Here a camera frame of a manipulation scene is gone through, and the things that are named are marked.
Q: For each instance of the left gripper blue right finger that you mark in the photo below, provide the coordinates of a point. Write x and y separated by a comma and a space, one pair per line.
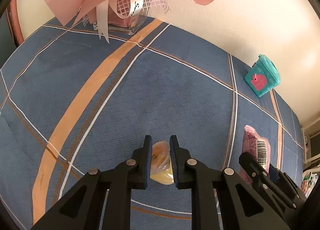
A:
178, 157

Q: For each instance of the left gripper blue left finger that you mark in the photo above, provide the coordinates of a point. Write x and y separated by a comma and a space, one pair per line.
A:
145, 161

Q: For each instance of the pale yellow jelly cup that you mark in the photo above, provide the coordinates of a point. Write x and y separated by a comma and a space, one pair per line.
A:
161, 168

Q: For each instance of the pink barcode snack packet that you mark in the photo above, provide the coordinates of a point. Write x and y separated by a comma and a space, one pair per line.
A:
258, 147

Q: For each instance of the blue plaid tablecloth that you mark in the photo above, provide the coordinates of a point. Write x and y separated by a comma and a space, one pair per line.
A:
71, 101

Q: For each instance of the teal box with pink hearts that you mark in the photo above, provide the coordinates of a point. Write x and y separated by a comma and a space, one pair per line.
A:
263, 76

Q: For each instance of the glass vase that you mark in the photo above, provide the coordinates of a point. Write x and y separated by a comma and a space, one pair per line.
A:
127, 26

